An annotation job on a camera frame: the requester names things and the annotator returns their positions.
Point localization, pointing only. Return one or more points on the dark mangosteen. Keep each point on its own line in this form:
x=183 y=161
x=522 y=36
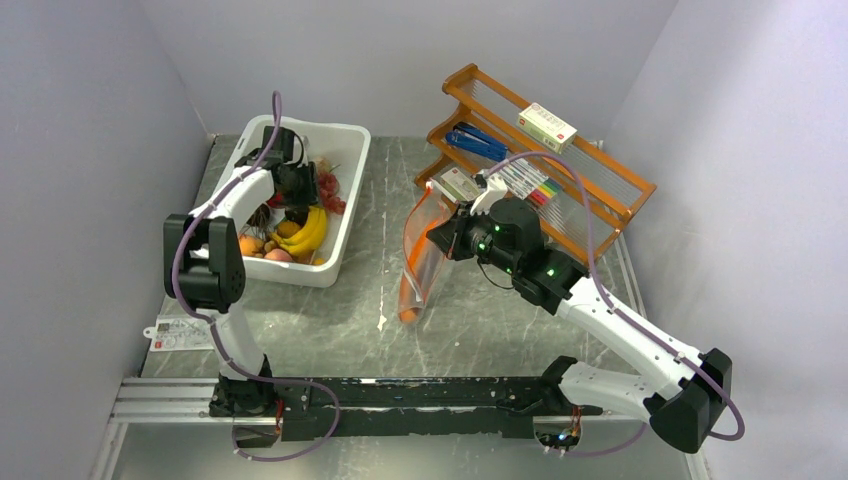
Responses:
x=261 y=218

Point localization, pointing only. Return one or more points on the white label card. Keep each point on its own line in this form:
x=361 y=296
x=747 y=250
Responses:
x=172 y=333

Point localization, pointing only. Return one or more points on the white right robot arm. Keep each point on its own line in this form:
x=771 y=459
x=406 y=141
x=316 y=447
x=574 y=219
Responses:
x=676 y=389

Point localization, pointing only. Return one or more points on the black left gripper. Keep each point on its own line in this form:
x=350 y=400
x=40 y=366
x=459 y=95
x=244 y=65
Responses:
x=311 y=194

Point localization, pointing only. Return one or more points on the coloured marker pen set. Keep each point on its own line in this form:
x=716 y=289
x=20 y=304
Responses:
x=527 y=182

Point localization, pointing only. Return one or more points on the white green box lower shelf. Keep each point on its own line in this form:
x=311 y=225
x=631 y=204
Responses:
x=459 y=185

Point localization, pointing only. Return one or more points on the yellow banana bunch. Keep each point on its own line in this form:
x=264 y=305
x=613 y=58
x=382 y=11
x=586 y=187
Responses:
x=309 y=238

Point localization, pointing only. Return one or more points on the blue stapler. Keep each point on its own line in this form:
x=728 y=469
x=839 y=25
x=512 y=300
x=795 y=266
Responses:
x=471 y=139

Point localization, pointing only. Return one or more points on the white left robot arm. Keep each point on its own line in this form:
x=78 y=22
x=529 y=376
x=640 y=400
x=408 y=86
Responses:
x=205 y=271

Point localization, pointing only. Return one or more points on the clear zip bag orange zipper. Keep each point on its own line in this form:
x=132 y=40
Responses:
x=432 y=190

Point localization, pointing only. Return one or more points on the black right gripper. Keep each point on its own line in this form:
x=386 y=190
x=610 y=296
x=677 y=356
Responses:
x=449 y=237

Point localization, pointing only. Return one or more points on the peach fruit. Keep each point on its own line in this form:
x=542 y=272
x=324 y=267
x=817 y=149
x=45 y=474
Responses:
x=279 y=255

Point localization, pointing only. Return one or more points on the red grape bunch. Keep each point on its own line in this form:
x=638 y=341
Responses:
x=329 y=189

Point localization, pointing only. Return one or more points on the white plastic bin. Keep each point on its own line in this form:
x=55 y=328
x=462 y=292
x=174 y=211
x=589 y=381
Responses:
x=330 y=147

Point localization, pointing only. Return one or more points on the white red box top shelf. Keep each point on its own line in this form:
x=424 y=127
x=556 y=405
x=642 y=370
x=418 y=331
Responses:
x=546 y=127

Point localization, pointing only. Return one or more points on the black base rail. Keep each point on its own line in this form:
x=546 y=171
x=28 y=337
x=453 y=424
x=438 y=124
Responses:
x=357 y=407

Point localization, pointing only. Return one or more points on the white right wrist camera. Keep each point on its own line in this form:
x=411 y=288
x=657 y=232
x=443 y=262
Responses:
x=493 y=188

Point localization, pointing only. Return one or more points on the orange wooden shelf rack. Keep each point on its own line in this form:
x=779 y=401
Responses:
x=585 y=200

